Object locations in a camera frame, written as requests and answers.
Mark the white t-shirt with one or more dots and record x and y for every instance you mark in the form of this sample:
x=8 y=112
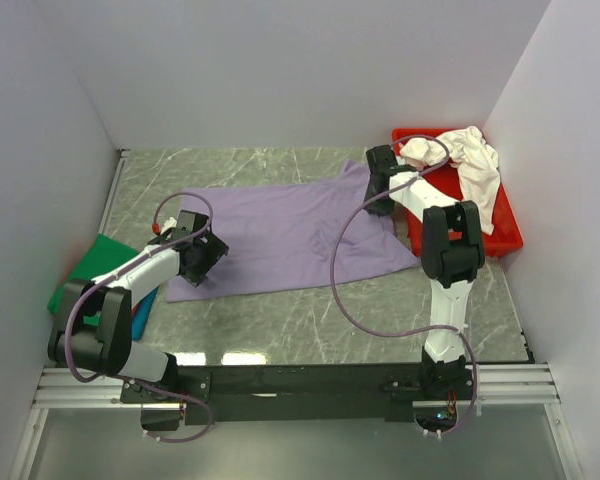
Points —
x=476 y=163

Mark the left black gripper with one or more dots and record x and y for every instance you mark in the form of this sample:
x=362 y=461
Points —
x=214 y=250

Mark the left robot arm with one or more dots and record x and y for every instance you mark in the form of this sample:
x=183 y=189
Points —
x=95 y=316

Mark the green folded t-shirt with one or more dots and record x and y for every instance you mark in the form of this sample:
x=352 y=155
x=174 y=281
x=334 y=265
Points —
x=104 y=255

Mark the black base beam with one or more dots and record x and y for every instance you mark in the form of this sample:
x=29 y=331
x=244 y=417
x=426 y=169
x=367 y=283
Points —
x=303 y=392

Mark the blue folded t-shirt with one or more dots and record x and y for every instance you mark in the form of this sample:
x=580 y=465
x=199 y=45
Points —
x=139 y=323

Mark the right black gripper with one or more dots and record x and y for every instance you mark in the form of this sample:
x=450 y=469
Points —
x=369 y=204

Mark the purple t-shirt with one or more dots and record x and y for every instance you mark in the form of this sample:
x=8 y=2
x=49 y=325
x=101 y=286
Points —
x=286 y=237

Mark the red plastic bin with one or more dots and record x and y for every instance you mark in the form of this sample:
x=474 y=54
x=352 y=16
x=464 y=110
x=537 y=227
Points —
x=505 y=238

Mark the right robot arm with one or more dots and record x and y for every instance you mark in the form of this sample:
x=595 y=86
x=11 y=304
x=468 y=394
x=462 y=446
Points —
x=452 y=248

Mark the aluminium rail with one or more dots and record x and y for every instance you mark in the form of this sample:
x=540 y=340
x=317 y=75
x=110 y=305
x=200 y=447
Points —
x=513 y=384

